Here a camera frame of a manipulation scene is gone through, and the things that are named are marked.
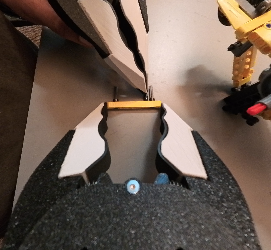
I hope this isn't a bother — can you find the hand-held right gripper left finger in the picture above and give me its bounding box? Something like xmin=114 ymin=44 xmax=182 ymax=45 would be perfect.
xmin=58 ymin=103 xmax=111 ymax=186

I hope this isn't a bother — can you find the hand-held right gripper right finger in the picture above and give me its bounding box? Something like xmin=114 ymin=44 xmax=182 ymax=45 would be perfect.
xmin=155 ymin=104 xmax=208 ymax=183

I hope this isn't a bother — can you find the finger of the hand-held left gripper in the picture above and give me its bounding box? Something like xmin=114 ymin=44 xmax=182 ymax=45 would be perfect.
xmin=77 ymin=0 xmax=147 ymax=96
xmin=119 ymin=0 xmax=148 ymax=80

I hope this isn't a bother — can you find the yellow perforated toy beam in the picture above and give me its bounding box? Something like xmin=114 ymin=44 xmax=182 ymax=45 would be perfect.
xmin=107 ymin=102 xmax=162 ymax=109

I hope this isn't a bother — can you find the yellow black toy brick vehicle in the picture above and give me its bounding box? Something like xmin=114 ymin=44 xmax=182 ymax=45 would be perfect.
xmin=216 ymin=0 xmax=271 ymax=127

